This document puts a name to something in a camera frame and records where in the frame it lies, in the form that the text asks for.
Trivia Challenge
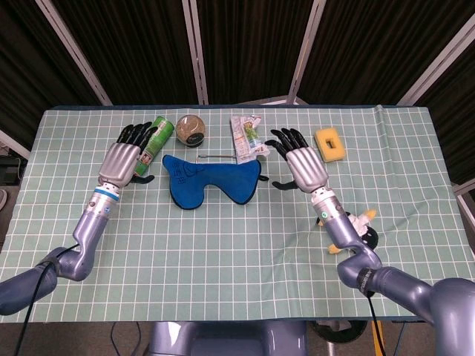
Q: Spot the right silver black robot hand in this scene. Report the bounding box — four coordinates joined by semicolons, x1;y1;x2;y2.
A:
265;128;330;194

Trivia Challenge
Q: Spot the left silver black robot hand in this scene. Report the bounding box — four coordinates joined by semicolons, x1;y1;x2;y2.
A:
96;122;160;188

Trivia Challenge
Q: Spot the blue towel with black trim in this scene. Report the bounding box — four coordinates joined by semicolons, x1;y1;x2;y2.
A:
162;154;269;211

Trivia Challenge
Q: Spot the yellow sponge with hole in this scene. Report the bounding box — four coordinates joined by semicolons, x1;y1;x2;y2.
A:
313;127;345;163

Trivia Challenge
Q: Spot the green cylindrical snack can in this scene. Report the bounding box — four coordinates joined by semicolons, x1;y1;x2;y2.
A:
134;116;175;177

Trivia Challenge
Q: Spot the crumpled white snack packet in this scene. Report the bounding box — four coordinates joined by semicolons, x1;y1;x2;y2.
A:
229;114;270;165

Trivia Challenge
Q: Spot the round glass globe jar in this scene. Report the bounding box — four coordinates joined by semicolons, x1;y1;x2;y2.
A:
175;114;207;148

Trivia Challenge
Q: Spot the black white plush doll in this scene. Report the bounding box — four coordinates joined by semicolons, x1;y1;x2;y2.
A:
315;208;380;255

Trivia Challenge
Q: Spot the black box on floor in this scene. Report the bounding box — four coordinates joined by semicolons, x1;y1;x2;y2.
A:
0;155;23;186

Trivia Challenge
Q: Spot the green checked tablecloth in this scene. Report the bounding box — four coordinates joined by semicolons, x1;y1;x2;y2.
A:
0;105;475;323

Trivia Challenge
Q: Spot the black round floor object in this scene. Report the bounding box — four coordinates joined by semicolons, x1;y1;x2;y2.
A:
309;320;368;344

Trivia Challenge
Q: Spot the grey-blue robot torso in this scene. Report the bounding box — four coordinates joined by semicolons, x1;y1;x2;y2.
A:
148;320;309;356

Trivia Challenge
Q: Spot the white screen frame post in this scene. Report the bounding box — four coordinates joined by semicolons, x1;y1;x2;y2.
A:
181;0;209;105
0;129;30;159
287;0;327;105
35;0;112;106
451;180;475;218
395;14;475;107

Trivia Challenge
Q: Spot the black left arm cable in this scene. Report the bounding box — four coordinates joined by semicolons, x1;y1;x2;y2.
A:
21;244;81;356

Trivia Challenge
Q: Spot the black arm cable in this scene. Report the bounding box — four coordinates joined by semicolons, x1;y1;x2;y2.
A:
365;291;384;356
21;244;81;356

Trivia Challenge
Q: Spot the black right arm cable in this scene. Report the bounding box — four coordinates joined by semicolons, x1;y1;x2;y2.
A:
365;291;384;356

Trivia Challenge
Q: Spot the black floor cable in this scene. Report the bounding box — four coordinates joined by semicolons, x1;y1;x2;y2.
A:
110;321;143;356

